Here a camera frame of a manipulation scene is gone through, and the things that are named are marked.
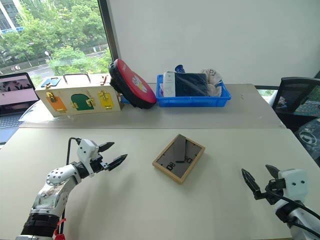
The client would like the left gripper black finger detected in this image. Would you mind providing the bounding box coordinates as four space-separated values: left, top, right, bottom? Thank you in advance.
97 141 116 153
107 153 129 172

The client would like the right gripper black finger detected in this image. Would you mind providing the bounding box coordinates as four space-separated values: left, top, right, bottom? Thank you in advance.
264 164 282 180
241 168 262 200

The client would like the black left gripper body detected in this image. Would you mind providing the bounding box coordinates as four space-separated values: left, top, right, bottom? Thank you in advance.
87 147 110 177

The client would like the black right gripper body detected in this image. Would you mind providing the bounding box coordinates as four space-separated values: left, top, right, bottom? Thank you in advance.
259 177 287 206

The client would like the open laptop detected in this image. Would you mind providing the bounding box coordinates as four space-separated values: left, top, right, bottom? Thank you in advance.
0 72 41 145

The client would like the black bag with white print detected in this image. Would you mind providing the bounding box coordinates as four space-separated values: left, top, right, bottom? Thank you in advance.
293 117 320 169

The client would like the wooden latch lock box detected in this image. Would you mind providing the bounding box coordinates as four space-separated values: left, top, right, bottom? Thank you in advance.
34 72 126 117

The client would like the red black boxing pad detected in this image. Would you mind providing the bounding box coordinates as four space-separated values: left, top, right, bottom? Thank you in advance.
108 58 158 110

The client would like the black mesh office chair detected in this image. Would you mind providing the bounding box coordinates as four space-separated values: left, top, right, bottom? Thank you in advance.
271 76 320 134

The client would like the white slim box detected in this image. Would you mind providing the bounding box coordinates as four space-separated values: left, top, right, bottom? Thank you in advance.
162 71 177 97

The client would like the blue plastic bin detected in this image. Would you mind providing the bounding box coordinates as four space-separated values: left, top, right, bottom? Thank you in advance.
155 73 232 109

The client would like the dark blue packet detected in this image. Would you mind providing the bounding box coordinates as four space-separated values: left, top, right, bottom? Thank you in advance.
173 72 210 98

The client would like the white plastic bag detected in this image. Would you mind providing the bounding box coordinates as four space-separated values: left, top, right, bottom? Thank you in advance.
200 68 224 97

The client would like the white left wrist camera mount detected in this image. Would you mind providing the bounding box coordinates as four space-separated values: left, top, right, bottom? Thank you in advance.
76 139 100 176

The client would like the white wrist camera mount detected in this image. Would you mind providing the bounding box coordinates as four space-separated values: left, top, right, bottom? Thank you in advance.
275 168 310 204
76 139 100 176

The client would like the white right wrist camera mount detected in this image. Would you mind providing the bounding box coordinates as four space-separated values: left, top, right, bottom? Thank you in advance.
275 168 310 204

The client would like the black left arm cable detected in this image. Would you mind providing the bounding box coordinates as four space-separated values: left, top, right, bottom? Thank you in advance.
65 137 82 166

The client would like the wooden picture frame face down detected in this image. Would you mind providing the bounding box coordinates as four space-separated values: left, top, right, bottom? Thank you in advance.
151 133 207 185

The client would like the dark window frame post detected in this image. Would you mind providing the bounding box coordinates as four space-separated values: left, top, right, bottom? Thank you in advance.
97 0 121 66

